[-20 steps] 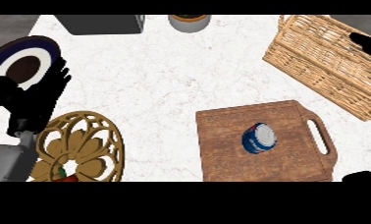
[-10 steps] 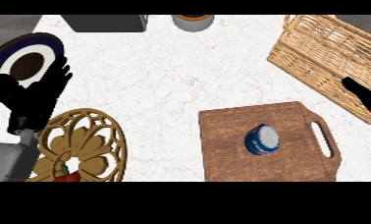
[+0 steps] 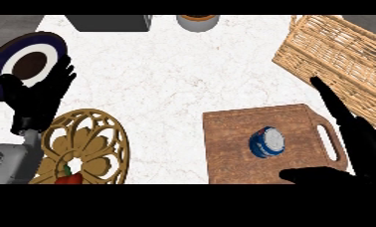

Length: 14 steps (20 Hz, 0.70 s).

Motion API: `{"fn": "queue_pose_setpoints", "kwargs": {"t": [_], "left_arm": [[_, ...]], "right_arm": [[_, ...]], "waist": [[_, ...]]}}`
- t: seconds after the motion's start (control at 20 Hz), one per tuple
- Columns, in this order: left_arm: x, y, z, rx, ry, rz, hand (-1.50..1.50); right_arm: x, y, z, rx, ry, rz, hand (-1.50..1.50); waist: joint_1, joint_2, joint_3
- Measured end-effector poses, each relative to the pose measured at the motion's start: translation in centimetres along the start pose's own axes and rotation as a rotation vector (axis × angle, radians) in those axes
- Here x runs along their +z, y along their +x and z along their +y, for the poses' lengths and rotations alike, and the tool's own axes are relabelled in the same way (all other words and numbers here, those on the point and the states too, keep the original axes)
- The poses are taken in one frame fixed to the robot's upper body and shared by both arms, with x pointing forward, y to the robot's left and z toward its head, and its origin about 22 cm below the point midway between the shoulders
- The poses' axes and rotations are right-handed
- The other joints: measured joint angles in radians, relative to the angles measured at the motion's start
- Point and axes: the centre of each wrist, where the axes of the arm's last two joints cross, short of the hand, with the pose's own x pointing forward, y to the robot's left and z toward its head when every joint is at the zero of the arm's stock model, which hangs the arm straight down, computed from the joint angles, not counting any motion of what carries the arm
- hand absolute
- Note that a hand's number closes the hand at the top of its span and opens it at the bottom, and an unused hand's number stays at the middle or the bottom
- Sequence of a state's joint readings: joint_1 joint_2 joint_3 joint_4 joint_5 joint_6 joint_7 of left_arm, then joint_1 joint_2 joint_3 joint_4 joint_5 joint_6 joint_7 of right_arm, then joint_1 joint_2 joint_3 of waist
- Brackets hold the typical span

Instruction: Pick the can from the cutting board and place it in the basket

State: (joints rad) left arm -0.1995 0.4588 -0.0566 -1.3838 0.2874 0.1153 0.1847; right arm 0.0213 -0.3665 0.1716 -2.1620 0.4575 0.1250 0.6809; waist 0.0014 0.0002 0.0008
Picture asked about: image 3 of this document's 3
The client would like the wicker basket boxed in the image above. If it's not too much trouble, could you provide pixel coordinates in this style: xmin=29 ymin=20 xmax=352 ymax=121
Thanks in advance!
xmin=271 ymin=15 xmax=376 ymax=126

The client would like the red pepper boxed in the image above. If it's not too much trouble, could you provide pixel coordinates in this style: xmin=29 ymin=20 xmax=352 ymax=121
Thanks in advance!
xmin=53 ymin=164 xmax=85 ymax=185

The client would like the brown wooden cutting board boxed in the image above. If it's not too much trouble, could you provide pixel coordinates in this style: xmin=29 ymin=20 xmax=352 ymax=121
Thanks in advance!
xmin=200 ymin=103 xmax=349 ymax=185

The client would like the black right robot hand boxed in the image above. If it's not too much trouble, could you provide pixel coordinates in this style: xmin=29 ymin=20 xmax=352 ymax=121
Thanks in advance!
xmin=277 ymin=76 xmax=376 ymax=185

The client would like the grey cylindrical pot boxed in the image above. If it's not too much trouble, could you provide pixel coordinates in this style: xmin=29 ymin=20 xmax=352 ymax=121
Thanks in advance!
xmin=175 ymin=15 xmax=219 ymax=33

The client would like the gold ornate round trivet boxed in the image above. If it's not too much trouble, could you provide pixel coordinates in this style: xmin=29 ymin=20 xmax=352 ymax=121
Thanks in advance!
xmin=28 ymin=108 xmax=131 ymax=185

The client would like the blue and white can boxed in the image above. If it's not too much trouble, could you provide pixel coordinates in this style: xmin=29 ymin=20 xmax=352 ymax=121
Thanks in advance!
xmin=247 ymin=125 xmax=286 ymax=159

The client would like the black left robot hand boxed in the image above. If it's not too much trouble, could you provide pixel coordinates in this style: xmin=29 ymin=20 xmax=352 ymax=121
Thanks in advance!
xmin=0 ymin=54 xmax=78 ymax=136

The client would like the dark grey box appliance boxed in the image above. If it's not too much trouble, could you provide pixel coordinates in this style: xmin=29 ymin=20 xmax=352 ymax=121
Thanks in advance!
xmin=65 ymin=15 xmax=155 ymax=33

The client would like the blue and white plate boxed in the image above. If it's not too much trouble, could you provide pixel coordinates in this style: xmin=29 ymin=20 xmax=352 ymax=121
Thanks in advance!
xmin=0 ymin=31 xmax=70 ymax=101

